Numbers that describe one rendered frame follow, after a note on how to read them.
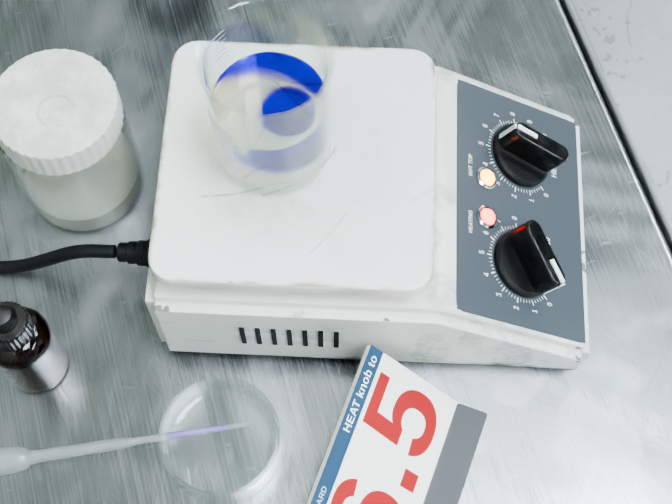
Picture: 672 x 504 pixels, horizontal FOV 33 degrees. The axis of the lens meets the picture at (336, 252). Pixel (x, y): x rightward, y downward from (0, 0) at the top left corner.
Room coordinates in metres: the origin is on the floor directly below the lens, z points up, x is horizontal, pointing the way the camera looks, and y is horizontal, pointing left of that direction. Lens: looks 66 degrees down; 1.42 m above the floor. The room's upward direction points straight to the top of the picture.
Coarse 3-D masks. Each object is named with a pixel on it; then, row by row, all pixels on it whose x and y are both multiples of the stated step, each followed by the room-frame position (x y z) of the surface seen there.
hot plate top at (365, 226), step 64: (192, 64) 0.29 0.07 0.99; (384, 64) 0.29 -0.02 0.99; (192, 128) 0.25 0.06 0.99; (384, 128) 0.25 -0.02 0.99; (192, 192) 0.22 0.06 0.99; (320, 192) 0.22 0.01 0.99; (384, 192) 0.22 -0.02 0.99; (192, 256) 0.19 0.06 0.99; (256, 256) 0.19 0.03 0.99; (320, 256) 0.19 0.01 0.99; (384, 256) 0.19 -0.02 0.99
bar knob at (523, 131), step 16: (512, 128) 0.26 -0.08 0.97; (528, 128) 0.27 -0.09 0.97; (496, 144) 0.26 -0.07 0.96; (512, 144) 0.26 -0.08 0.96; (528, 144) 0.26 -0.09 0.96; (544, 144) 0.26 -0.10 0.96; (560, 144) 0.26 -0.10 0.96; (496, 160) 0.25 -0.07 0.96; (512, 160) 0.26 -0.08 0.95; (528, 160) 0.26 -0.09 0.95; (544, 160) 0.26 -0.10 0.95; (560, 160) 0.25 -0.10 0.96; (512, 176) 0.25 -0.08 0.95; (528, 176) 0.25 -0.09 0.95; (544, 176) 0.25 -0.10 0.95
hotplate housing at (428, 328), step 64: (448, 128) 0.26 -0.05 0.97; (576, 128) 0.29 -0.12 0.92; (448, 192) 0.23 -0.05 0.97; (128, 256) 0.22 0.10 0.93; (448, 256) 0.20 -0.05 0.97; (192, 320) 0.17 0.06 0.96; (256, 320) 0.17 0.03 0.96; (320, 320) 0.17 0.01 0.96; (384, 320) 0.17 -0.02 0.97; (448, 320) 0.17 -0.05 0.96
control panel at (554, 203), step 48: (480, 96) 0.29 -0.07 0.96; (480, 144) 0.26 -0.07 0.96; (576, 144) 0.28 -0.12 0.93; (480, 192) 0.24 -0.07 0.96; (528, 192) 0.24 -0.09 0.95; (576, 192) 0.25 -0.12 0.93; (480, 240) 0.21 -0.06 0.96; (576, 240) 0.23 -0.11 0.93; (480, 288) 0.19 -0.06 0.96; (576, 288) 0.20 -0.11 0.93; (576, 336) 0.18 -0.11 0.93
